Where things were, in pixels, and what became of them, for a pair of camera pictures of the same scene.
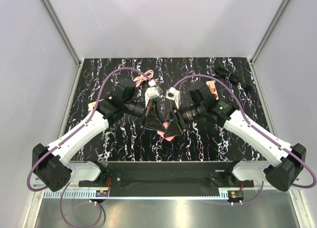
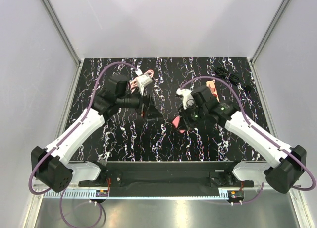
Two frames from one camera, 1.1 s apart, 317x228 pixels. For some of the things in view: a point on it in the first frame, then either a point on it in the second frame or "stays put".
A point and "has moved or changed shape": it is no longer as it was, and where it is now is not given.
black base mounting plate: [172, 175] stays put
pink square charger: [162, 133] has moved or changed shape
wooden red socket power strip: [212, 85] stays put
